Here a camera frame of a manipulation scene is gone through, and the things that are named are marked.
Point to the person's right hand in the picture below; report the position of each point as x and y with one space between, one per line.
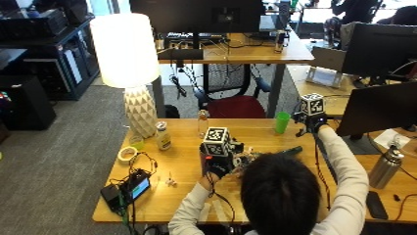
313 121

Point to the person's left hand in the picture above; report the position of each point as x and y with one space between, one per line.
219 168

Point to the green plastic cup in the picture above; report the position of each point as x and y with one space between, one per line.
281 122

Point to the dark green marker pen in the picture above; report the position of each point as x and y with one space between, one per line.
292 150

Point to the white marker cube left glove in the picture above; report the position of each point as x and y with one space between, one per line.
216 141

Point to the white marker cube glove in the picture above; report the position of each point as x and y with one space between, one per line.
312 103
216 141

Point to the white marker cube right glove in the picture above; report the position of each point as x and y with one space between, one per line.
312 103

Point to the clear glass bottle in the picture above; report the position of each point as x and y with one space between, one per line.
203 124

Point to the red office chair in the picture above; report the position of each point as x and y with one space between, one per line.
235 105

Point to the small white plastic piece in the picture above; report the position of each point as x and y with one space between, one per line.
171 181

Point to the black monitor on stand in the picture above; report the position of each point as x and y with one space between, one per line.
377 109

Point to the small yellow label bottle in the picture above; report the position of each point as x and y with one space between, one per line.
163 137

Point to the grey laptop on stand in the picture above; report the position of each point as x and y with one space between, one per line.
325 67

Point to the white paper sheet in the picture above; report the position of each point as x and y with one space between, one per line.
391 137

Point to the steel water bottle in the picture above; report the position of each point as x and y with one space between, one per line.
385 167

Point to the small green glass jar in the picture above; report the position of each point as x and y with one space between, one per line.
136 142

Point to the small black screen device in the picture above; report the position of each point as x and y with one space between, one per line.
140 187

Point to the wooden desk with grey legs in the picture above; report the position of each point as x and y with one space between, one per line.
260 50

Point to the white tape roll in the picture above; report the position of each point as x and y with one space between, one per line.
127 155

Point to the black smartphone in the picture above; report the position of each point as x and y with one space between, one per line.
376 205

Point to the large black monitor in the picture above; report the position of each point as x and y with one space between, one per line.
377 49

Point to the black power box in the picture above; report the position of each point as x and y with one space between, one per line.
111 196

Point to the white table lamp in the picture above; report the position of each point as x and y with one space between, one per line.
126 52

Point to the black computer tower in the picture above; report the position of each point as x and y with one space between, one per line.
26 101

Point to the black storage cabinet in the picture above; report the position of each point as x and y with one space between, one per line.
56 55

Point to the black monitor with rear mount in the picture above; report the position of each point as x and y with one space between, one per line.
198 14

